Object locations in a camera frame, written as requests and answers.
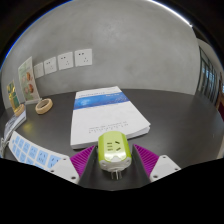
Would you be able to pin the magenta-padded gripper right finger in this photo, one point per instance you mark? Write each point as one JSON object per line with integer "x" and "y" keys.
{"x": 165, "y": 166}

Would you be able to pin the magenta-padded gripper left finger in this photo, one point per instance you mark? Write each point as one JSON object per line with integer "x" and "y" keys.
{"x": 65, "y": 168}

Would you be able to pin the green and white charger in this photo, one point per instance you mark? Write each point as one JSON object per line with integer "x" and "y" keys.
{"x": 113, "y": 148}

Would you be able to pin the white power strip blue sockets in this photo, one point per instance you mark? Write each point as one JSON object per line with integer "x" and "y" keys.
{"x": 33, "y": 151}

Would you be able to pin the beige tape roll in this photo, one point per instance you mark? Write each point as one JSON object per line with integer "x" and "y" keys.
{"x": 38, "y": 108}

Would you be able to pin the white book with blue band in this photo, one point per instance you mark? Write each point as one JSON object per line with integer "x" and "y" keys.
{"x": 106, "y": 116}

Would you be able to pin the grey printed brochure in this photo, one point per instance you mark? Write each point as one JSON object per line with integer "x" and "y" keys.
{"x": 15, "y": 123}

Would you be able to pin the small orange sign wooden base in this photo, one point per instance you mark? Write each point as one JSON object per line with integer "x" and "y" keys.
{"x": 14, "y": 96}

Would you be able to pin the acrylic stand with green menu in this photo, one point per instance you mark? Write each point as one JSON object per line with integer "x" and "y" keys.
{"x": 28, "y": 81}

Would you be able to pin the black-framed glass partition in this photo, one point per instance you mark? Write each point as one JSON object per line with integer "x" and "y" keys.
{"x": 208, "y": 76}

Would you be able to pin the ceiling light strip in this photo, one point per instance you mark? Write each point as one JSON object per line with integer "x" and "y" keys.
{"x": 173, "y": 11}

